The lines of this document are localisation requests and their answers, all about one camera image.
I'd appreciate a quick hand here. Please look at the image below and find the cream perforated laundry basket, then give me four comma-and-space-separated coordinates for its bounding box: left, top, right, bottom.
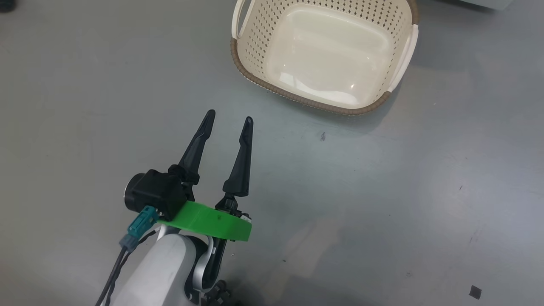
231, 0, 419, 116

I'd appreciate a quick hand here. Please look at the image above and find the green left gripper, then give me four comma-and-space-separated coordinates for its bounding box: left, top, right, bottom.
157, 110, 254, 242

